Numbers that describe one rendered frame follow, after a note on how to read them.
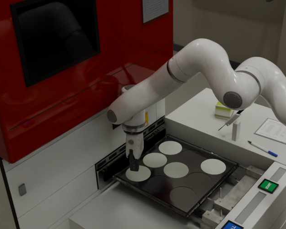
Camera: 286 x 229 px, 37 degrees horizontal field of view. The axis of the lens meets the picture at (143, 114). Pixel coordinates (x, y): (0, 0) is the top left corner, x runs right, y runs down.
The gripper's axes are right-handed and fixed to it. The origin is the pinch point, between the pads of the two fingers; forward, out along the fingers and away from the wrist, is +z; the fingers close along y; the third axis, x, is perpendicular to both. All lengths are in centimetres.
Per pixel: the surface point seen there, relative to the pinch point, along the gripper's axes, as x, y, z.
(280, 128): -56, 36, -4
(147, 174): -3.7, 6.1, 7.3
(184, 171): -18.1, 10.2, 6.7
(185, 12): 22, 334, 3
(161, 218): -12.0, -7.6, 17.2
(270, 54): -68, 284, 32
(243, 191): -41.4, 5.3, 9.4
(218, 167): -31.2, 14.9, 6.0
